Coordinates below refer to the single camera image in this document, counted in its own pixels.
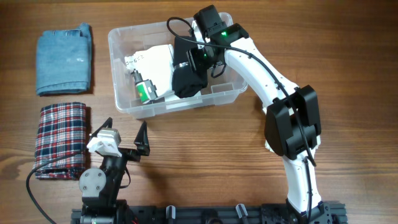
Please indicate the folded blue denim jeans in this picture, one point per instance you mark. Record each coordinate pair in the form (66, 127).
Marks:
(63, 61)

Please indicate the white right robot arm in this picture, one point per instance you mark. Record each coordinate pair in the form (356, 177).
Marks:
(293, 126)

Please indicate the black garment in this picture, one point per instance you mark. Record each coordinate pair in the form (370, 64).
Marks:
(186, 82)

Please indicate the clear plastic storage bin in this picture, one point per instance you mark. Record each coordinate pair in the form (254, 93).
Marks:
(125, 41)

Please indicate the folded red plaid shirt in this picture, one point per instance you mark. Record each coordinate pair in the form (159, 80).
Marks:
(60, 141)

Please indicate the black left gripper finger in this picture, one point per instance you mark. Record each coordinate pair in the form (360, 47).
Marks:
(107, 124)
(141, 141)

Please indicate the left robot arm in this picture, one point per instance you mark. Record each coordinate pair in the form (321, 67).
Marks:
(100, 186)

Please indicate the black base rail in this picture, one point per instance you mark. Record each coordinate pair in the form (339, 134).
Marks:
(266, 213)

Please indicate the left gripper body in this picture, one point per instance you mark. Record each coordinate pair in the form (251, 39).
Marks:
(115, 166)

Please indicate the white printed t-shirt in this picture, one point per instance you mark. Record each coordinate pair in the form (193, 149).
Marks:
(152, 71)

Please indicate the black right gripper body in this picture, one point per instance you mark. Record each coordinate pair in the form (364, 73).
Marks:
(201, 58)

